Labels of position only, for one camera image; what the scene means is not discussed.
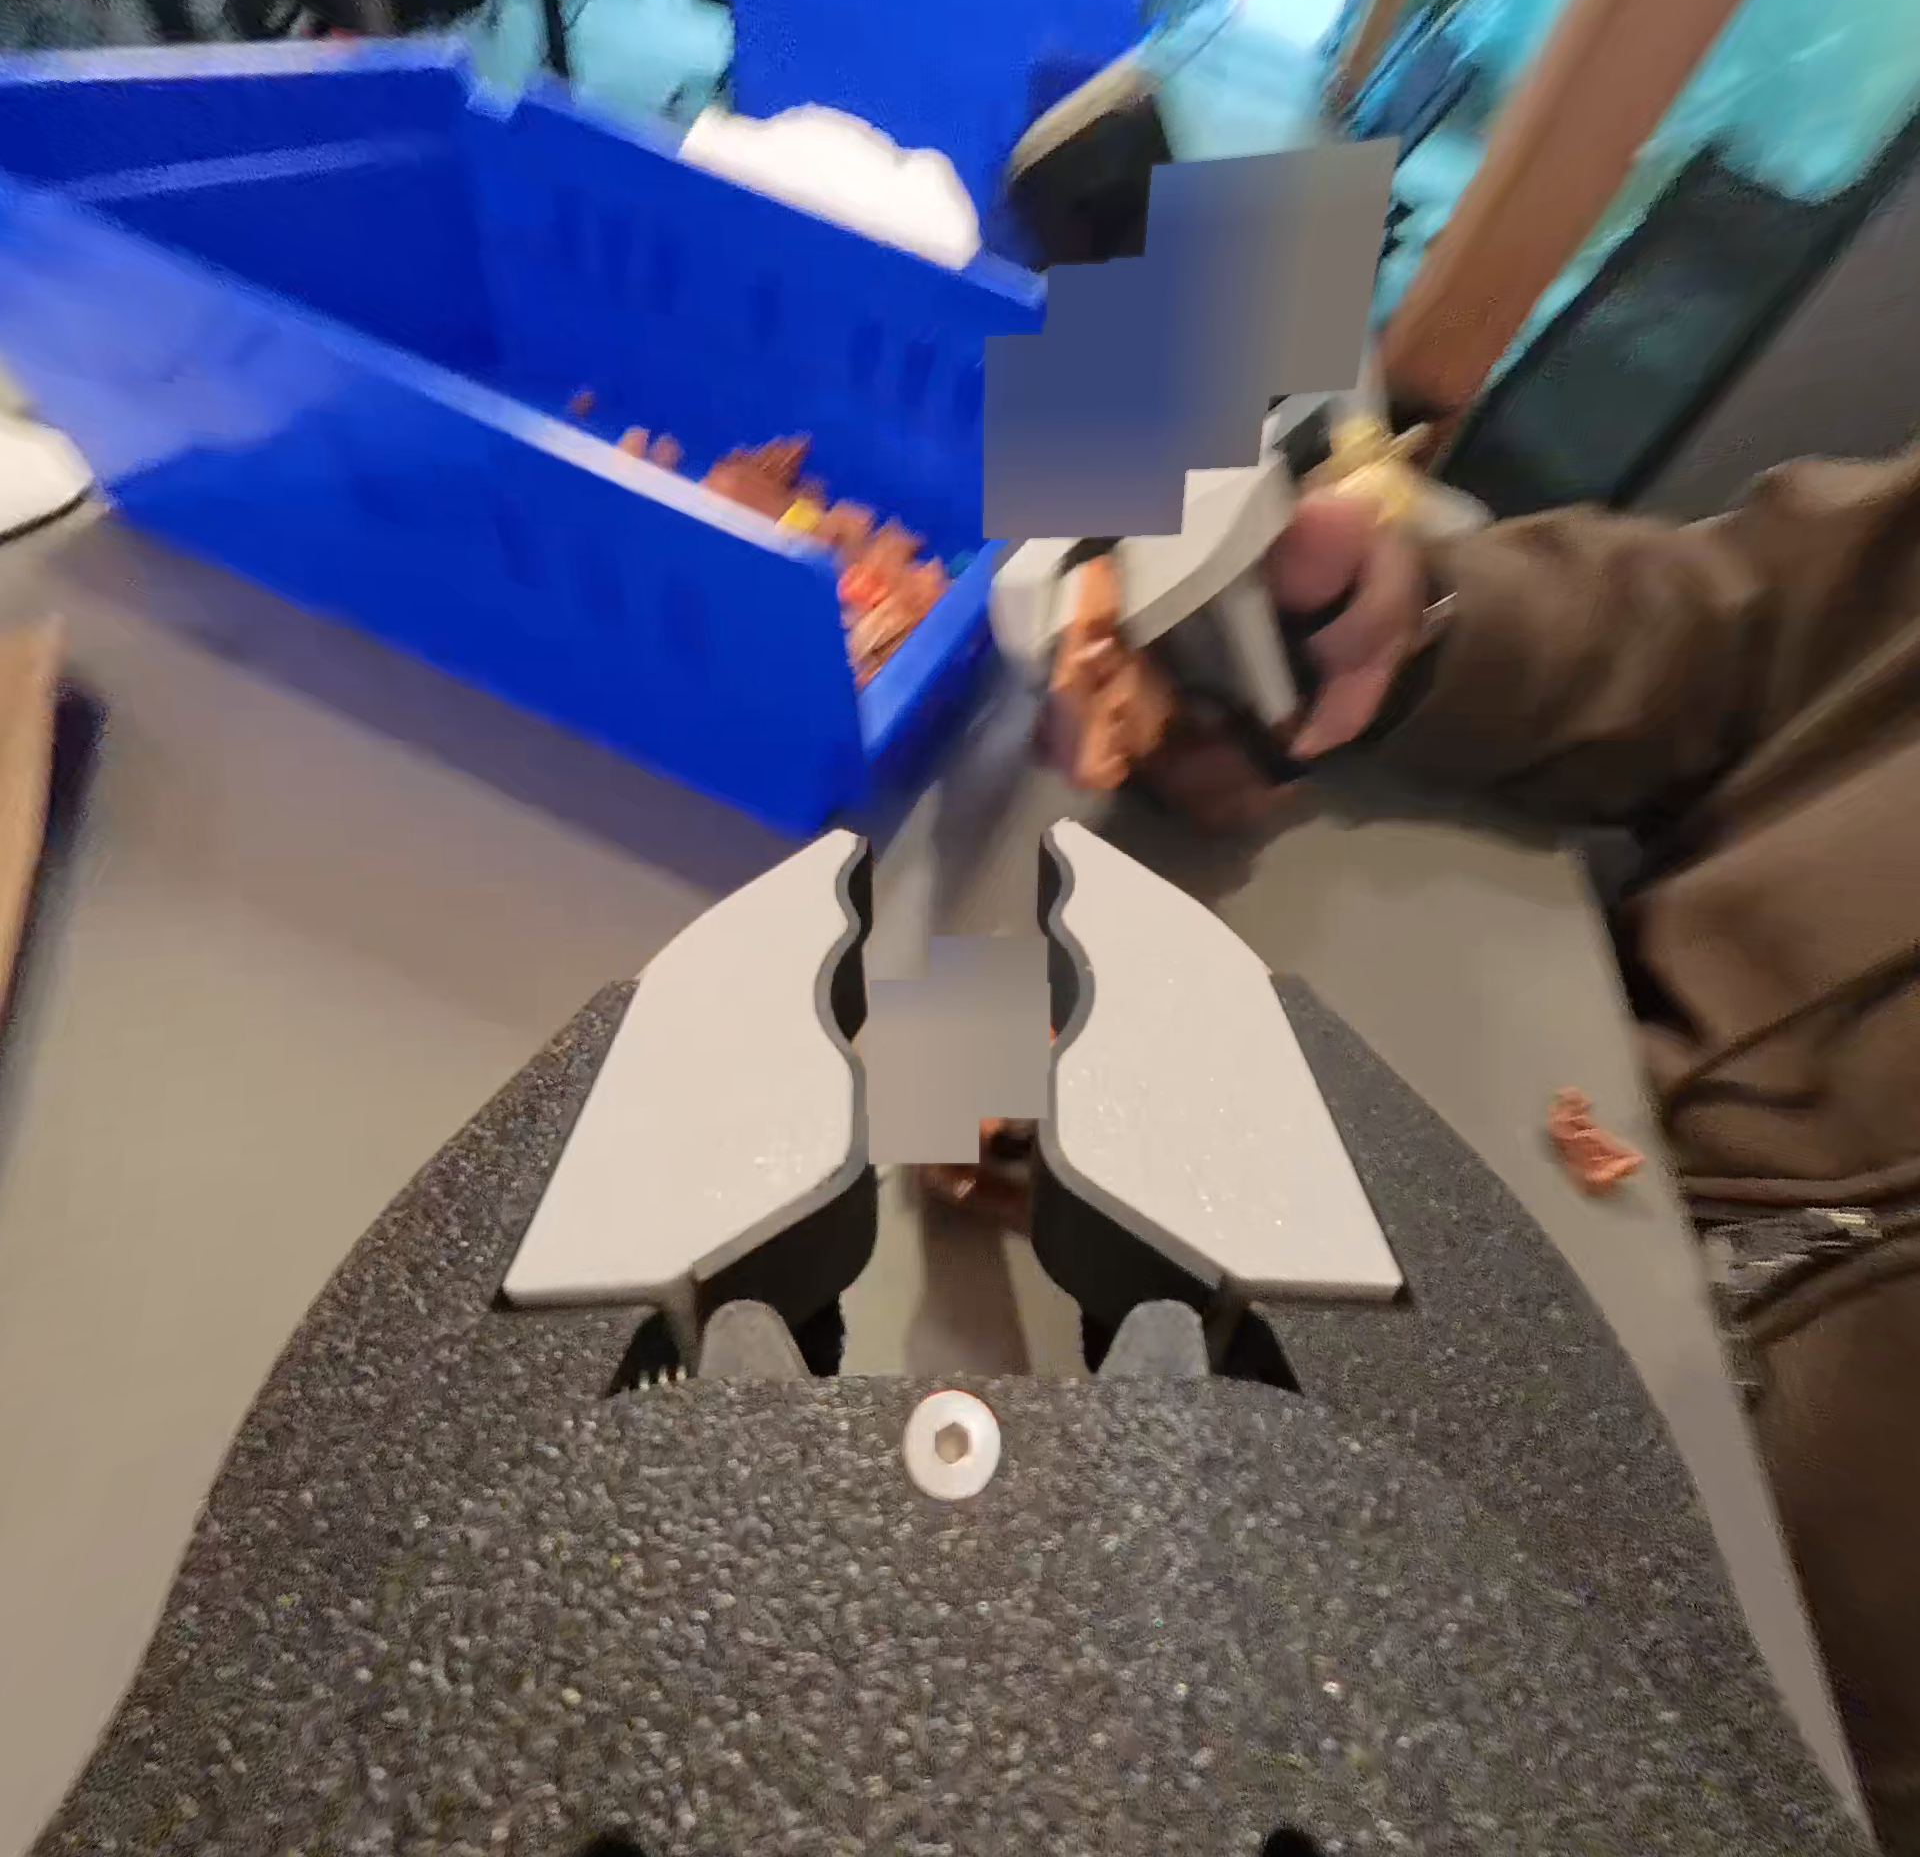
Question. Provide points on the blue plastic bin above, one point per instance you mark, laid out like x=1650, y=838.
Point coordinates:
x=301, y=449

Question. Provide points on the white crumpled bag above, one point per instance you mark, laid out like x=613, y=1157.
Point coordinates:
x=840, y=178

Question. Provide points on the person's right forearm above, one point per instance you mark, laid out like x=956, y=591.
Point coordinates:
x=1680, y=643

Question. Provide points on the black office chair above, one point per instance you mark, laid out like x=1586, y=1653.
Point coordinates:
x=1680, y=329

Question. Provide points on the white metal stand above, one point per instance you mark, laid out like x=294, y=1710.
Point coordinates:
x=31, y=479

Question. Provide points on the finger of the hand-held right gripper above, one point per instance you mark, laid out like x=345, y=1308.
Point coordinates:
x=1217, y=553
x=1044, y=614

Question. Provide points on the pile of brown toy bricks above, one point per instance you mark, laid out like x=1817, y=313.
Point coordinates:
x=840, y=540

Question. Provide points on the printed cardboard box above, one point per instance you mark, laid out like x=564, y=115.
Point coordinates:
x=24, y=810

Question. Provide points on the stack of blue bins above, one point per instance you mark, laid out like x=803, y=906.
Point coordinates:
x=901, y=29

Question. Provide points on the small brown toy brick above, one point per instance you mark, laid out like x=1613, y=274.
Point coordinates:
x=1591, y=1144

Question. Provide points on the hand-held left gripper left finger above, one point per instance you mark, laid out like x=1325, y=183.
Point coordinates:
x=676, y=1138

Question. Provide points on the wooden pillar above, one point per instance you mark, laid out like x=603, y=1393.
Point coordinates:
x=1560, y=148

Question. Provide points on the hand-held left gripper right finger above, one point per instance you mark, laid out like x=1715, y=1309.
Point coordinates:
x=1217, y=1138

